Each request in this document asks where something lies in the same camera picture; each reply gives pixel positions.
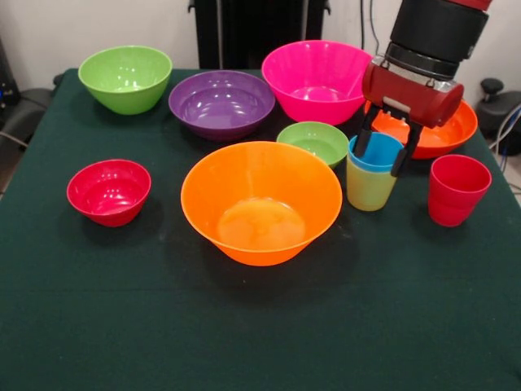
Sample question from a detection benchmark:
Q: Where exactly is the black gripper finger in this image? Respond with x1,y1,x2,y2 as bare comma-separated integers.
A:
352,108,382,158
389,121,422,178

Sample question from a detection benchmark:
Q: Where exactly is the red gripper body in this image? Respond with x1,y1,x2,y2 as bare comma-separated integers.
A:
361,56,465,130

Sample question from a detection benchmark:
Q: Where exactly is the blue cup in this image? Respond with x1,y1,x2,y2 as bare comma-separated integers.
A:
348,132,405,172

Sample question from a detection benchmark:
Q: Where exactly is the red cup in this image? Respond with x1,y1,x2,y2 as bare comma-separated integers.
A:
427,154,493,228

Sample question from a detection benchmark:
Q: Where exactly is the red-orange bowl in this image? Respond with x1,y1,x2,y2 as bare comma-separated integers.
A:
364,99,479,160

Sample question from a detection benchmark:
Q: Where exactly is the small green bowl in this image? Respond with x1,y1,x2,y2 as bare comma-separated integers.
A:
276,121,350,170

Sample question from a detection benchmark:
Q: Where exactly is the yellow cup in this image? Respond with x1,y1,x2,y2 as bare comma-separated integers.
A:
346,156,402,212

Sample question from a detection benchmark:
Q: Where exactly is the pink bowl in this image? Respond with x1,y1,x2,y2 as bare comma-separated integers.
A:
261,39,374,126

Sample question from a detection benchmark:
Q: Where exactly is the black equipment with knob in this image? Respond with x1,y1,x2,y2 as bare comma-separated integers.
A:
475,77,521,142

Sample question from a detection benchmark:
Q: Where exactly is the large orange bowl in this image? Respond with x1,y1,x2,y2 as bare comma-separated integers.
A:
180,141,343,267

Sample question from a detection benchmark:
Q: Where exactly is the purple bowl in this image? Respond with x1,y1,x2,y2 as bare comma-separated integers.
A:
168,69,276,143

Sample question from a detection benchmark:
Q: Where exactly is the large green bowl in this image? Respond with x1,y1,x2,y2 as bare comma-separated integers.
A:
77,45,173,116

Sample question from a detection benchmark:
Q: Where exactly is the small red bowl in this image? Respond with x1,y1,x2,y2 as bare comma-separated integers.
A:
66,159,152,228

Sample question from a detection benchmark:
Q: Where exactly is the dark green tablecloth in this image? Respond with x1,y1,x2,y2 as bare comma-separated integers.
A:
0,68,521,391

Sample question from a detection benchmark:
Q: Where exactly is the black electronics box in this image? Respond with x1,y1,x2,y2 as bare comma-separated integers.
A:
0,34,21,121

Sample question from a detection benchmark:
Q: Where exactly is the white cable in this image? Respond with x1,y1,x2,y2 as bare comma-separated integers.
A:
488,103,521,151

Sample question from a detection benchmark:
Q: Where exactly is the grey cable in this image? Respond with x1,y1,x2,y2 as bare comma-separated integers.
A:
0,130,29,150

